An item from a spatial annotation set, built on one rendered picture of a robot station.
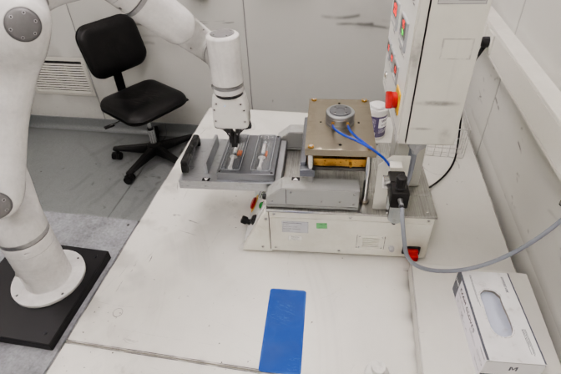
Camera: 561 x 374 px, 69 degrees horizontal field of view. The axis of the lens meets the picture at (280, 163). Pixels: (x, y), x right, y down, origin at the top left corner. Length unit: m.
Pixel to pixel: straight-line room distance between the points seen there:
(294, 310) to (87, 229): 0.74
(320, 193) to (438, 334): 0.43
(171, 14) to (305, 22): 1.74
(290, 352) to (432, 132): 0.62
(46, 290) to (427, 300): 1.00
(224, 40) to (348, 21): 1.66
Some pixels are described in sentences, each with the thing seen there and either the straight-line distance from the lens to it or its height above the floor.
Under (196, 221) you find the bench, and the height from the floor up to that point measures 0.75.
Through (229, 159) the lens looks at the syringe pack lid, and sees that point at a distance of 1.20.
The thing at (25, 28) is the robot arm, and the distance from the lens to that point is 0.87.
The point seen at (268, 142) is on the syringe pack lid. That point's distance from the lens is 1.26.
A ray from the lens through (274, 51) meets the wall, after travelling 2.74.
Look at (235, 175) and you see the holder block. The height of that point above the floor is 0.99.
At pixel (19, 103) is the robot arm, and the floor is 1.32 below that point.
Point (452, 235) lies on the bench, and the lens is 1.39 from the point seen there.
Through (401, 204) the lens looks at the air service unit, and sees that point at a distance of 0.96.
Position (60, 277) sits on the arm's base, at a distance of 1.29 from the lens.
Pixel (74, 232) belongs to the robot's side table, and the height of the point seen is 0.75.
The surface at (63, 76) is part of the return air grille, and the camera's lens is 3.49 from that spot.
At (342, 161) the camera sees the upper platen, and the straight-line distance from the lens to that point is 1.10.
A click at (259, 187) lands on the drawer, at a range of 1.17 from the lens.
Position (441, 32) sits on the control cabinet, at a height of 1.42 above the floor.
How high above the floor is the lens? 1.71
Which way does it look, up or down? 37 degrees down
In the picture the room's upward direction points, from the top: 2 degrees counter-clockwise
